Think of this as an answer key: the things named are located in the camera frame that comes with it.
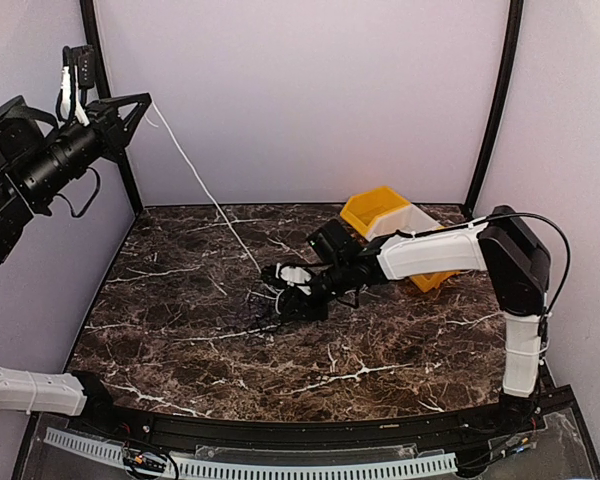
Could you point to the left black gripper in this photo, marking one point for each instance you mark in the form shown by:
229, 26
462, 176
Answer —
114, 131

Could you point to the white plastic bin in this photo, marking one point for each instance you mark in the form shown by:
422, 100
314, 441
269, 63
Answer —
409, 218

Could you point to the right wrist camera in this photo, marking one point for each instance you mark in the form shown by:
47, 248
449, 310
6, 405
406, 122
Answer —
281, 276

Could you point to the far yellow plastic bin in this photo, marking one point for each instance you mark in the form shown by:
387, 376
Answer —
362, 211

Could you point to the black front rail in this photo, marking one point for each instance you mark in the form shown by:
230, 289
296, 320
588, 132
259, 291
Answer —
458, 429

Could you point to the left black frame post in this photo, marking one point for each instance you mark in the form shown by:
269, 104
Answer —
89, 21

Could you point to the yellow plastic bin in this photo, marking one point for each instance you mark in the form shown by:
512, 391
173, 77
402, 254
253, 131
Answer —
362, 211
430, 281

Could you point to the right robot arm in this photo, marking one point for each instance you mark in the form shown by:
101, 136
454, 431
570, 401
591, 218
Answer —
501, 244

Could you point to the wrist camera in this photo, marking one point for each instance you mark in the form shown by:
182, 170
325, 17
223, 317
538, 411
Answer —
281, 276
78, 77

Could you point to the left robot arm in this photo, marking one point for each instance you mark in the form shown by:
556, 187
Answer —
38, 159

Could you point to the black frame post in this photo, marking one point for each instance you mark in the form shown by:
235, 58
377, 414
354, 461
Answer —
500, 93
89, 21

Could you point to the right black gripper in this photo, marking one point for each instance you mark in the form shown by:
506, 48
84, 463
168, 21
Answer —
312, 311

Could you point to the right black frame post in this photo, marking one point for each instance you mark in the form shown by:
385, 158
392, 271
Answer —
500, 93

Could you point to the white slotted cable duct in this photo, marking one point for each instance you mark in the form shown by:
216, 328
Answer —
114, 454

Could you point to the near yellow plastic bin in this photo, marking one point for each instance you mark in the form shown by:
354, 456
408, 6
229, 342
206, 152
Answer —
430, 281

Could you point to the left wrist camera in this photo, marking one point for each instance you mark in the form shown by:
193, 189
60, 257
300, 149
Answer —
78, 77

